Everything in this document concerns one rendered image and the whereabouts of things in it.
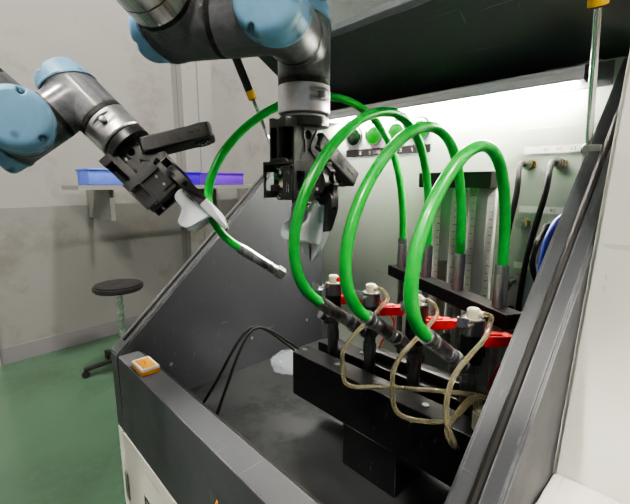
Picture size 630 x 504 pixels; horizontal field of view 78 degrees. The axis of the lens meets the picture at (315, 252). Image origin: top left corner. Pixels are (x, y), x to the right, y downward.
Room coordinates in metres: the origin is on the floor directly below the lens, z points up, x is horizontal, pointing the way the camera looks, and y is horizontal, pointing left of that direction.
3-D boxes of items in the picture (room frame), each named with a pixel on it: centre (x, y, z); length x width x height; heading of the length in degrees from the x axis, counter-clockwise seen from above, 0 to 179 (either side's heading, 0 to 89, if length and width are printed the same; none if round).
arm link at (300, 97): (0.59, 0.01, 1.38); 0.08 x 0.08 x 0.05
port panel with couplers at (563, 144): (0.64, -0.39, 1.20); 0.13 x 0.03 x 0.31; 44
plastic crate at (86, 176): (2.86, 1.50, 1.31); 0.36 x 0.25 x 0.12; 138
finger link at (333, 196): (0.58, -0.01, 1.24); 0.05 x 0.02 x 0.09; 43
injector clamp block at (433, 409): (0.54, -0.11, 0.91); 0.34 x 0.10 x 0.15; 44
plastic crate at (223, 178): (3.59, 0.85, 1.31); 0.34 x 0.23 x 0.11; 138
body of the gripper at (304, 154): (0.58, 0.02, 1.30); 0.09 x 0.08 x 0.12; 133
